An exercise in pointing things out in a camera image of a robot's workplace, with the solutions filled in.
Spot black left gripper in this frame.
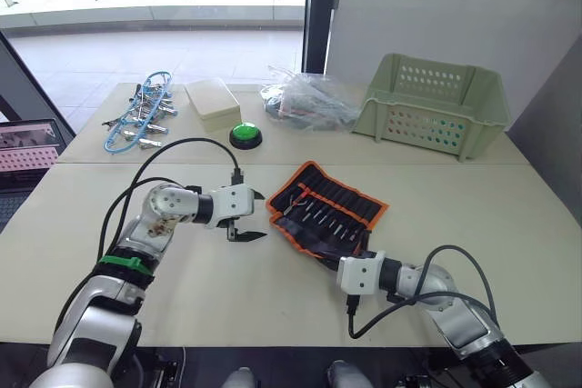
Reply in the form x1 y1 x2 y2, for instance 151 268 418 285
216 188 268 244

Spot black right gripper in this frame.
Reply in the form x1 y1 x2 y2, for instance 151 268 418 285
316 254 343 274

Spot red-tipped curved tweezers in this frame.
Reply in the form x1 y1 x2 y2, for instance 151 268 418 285
284 183 311 216

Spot black orange-edged tool roll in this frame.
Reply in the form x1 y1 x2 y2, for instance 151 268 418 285
265 160 392 263

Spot green push button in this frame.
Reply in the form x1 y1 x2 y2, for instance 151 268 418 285
228 122 264 151

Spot grey rounded shape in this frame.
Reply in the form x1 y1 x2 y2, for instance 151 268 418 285
326 359 375 388
223 366 261 388

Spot beige lidded box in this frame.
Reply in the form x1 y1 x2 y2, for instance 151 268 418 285
184 77 242 136

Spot clear plastic bag of parts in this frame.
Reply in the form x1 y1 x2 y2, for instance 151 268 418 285
259 65 364 134

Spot pale green perforated basket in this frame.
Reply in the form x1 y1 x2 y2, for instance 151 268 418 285
350 52 512 163

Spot open laptop computer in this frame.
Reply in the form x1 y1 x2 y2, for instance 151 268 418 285
0 117 65 234

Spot white partition board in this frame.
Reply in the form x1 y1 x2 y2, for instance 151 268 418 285
325 0 582 134

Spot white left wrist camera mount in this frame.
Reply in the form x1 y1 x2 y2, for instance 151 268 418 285
203 184 256 230

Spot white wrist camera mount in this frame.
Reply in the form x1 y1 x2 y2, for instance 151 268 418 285
203 184 256 230
337 250 387 296

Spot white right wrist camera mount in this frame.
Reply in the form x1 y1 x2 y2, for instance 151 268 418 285
337 250 387 296

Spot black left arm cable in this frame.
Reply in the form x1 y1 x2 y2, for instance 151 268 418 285
52 137 245 339

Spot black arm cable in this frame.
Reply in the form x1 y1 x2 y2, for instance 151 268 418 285
52 137 245 339
346 244 501 340

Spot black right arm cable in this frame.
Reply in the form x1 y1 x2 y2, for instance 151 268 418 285
346 244 501 340

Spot green strap on arm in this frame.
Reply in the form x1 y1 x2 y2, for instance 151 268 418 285
97 254 143 274

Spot light blue cord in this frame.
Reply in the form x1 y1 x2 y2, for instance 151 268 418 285
104 70 173 154

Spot dark door frame post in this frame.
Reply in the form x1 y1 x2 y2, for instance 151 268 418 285
301 0 343 75

